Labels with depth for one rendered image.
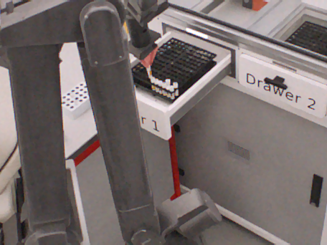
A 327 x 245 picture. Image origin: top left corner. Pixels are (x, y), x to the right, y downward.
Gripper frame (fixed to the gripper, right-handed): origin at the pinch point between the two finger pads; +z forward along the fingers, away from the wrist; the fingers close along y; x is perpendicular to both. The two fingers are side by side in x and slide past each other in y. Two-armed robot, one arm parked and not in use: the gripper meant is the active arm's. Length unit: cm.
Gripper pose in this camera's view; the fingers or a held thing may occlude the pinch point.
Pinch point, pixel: (148, 64)
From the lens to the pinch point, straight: 158.5
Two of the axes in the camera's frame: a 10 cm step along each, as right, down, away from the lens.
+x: -7.8, -3.8, 4.9
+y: 6.1, -6.4, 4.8
